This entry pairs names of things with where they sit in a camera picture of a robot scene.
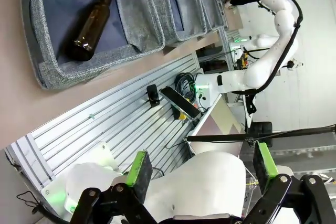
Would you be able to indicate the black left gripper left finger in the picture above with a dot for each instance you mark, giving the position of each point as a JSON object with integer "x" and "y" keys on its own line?
{"x": 139, "y": 176}

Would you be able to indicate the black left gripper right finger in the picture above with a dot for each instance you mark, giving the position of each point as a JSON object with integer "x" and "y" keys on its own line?
{"x": 263, "y": 166}

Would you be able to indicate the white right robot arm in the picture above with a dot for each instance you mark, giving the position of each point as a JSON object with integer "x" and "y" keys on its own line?
{"x": 262, "y": 74}

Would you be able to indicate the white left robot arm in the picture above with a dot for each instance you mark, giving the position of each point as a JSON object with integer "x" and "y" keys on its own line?
{"x": 199, "y": 182}

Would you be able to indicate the grey fabric bottle basket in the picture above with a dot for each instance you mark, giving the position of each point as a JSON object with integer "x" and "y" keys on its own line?
{"x": 52, "y": 58}

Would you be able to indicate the grey fabric plastic basket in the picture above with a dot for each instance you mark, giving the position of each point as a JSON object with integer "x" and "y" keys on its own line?
{"x": 183, "y": 35}

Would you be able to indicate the grey fabric can basket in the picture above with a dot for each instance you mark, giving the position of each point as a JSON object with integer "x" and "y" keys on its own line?
{"x": 212, "y": 11}

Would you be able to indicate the thin black pole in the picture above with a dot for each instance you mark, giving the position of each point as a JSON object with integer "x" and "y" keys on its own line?
{"x": 262, "y": 136}

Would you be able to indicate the silver metal panel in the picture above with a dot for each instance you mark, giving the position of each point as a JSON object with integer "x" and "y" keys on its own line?
{"x": 218, "y": 121}

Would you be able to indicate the small black webcam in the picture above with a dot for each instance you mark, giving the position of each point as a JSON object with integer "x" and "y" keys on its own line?
{"x": 153, "y": 94}

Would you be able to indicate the brown glass bottle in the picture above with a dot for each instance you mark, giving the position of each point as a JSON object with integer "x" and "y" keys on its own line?
{"x": 89, "y": 24}

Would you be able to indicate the aluminium profile frame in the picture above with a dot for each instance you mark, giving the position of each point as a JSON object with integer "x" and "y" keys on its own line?
{"x": 105, "y": 119}

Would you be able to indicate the black depth camera bar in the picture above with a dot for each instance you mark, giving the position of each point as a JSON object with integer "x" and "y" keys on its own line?
{"x": 181, "y": 102}

